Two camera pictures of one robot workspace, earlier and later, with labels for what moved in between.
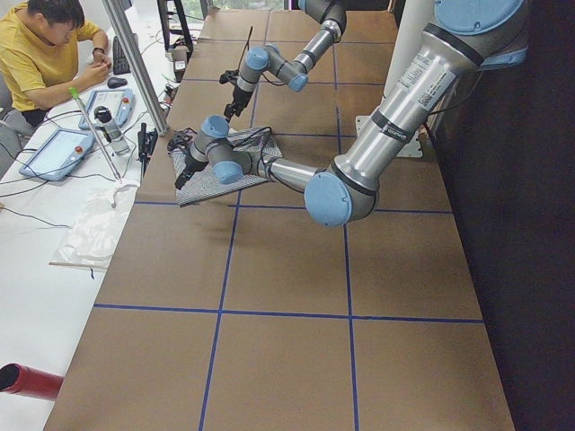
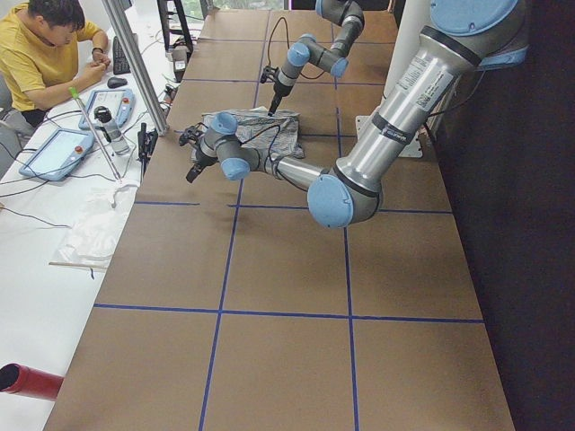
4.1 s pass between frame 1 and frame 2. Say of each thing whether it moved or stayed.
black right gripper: moved
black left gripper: moved
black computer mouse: stayed
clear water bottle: stayed
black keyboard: stayed
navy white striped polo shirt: moved
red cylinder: stayed
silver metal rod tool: stayed
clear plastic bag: stayed
